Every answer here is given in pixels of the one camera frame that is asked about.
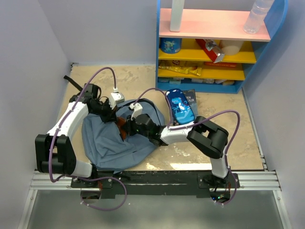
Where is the clear plastic water bottle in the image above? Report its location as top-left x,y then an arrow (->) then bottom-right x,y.
243,0 -> 274,34

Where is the purple cable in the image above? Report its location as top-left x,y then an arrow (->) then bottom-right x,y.
132,87 -> 241,206
49,67 -> 127,211

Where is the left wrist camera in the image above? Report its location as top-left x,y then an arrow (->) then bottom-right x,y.
109,93 -> 125,110

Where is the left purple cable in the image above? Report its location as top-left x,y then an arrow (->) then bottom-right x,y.
49,67 -> 127,211

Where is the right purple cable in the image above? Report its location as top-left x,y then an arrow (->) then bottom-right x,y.
132,87 -> 241,206

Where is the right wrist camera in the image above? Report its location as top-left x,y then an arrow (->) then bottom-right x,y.
129,103 -> 142,120

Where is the white round container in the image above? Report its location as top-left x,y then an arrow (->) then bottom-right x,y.
219,40 -> 244,55

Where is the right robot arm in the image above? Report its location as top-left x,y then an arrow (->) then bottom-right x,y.
122,114 -> 229,187

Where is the blue dinosaur pencil case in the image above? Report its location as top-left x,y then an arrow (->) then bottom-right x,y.
165,88 -> 195,126

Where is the blue fabric backpack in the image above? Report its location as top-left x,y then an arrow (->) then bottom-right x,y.
81,100 -> 157,172

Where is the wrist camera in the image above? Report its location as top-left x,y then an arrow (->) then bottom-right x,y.
109,93 -> 125,110
129,103 -> 142,120

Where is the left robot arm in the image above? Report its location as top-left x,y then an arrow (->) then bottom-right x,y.
35,83 -> 124,187

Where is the blue wooden shelf unit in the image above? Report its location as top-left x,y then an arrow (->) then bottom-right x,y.
155,0 -> 288,94

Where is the brown leather wallet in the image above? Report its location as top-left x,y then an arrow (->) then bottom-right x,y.
116,117 -> 127,140

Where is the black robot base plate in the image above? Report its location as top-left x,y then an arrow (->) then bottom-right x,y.
71,170 -> 240,200

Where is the red flat box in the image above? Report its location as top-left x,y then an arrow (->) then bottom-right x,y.
204,62 -> 237,68

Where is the aluminium rail frame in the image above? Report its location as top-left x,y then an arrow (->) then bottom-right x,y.
19,142 -> 292,229

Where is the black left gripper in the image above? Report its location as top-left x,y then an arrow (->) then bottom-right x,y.
91,98 -> 119,124

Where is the red silver snack box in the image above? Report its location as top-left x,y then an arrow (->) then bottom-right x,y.
195,39 -> 225,63

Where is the yellow chips bag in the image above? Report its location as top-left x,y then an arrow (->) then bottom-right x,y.
158,60 -> 203,76

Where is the white tall bottle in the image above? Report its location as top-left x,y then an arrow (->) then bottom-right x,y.
170,0 -> 184,32

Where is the blue snack can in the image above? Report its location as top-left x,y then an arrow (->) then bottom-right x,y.
160,38 -> 182,54

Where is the dark blue book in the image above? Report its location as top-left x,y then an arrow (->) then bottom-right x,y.
183,89 -> 198,118

